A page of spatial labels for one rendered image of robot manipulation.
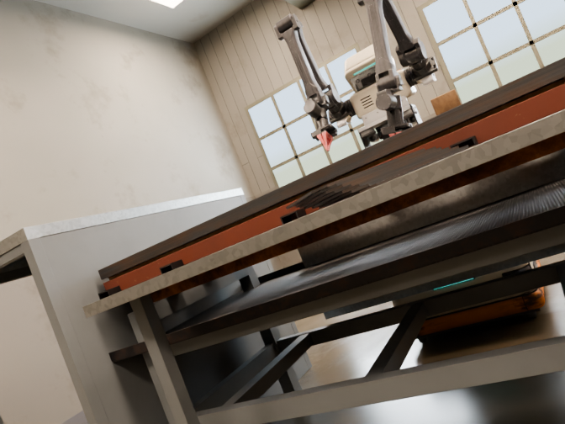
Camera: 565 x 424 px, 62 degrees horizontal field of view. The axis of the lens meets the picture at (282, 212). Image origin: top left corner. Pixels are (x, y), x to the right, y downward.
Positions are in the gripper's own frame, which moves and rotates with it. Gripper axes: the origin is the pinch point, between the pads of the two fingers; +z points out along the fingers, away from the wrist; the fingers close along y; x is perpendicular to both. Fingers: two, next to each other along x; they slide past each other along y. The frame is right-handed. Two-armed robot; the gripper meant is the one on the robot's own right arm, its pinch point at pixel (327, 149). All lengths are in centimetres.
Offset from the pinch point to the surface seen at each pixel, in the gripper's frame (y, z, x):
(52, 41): -242, -231, 11
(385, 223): 11.7, 34.4, 15.8
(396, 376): 23, 96, -40
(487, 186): 53, 34, 16
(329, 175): 27, 49, -64
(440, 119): 56, 47, -65
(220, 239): -11, 53, -62
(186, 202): -67, 5, -17
